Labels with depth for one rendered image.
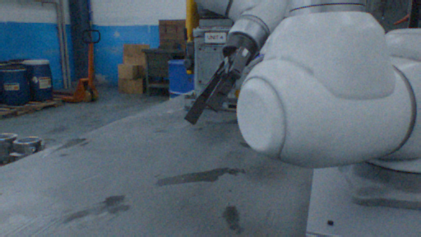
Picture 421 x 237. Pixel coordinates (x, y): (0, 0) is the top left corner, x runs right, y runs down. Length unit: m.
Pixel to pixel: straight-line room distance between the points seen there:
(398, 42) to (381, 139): 0.17
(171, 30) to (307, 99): 6.72
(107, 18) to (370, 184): 7.69
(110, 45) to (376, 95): 7.73
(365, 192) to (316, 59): 0.27
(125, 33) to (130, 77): 1.27
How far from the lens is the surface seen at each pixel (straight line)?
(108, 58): 8.14
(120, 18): 7.92
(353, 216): 0.58
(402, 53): 0.61
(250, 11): 0.88
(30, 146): 2.92
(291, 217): 0.70
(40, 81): 5.90
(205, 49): 1.56
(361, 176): 0.67
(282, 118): 0.42
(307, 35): 0.46
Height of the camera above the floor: 1.13
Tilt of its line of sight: 14 degrees down
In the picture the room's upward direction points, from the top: straight up
